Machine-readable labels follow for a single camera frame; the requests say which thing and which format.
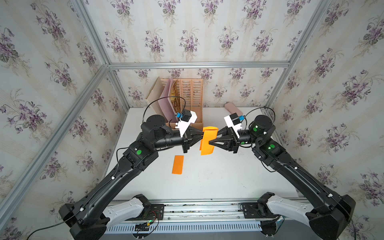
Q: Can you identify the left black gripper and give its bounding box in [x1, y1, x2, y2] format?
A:
[150, 126, 208, 155]

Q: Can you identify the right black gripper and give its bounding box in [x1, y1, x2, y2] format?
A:
[209, 125, 263, 156]

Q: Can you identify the orange square paper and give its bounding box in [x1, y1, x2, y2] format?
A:
[200, 127, 219, 156]
[172, 156, 184, 175]

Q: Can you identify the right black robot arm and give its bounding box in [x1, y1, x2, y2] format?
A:
[209, 114, 356, 240]

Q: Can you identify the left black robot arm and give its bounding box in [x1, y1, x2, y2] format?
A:
[59, 108, 204, 240]

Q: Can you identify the pink board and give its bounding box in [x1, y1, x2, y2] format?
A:
[158, 77, 176, 123]

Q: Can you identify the peach desk organizer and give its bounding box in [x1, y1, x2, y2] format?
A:
[161, 78, 204, 130]

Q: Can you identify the yellow patterned book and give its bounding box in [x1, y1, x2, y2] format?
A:
[170, 82, 184, 113]

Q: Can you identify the beige board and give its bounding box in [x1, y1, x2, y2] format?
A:
[146, 78, 165, 115]

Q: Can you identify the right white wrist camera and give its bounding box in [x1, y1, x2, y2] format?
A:
[224, 113, 245, 138]

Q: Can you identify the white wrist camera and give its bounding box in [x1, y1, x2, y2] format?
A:
[175, 109, 198, 137]
[224, 113, 245, 138]

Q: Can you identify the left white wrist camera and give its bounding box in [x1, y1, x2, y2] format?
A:
[175, 109, 198, 137]

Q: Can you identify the aluminium mounting rail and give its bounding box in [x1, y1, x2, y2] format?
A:
[77, 197, 325, 224]

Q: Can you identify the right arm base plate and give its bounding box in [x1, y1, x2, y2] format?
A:
[240, 202, 280, 219]

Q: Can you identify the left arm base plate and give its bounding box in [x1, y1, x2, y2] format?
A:
[126, 204, 165, 221]

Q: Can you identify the white perforated cable tray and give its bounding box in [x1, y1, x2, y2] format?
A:
[106, 221, 262, 234]

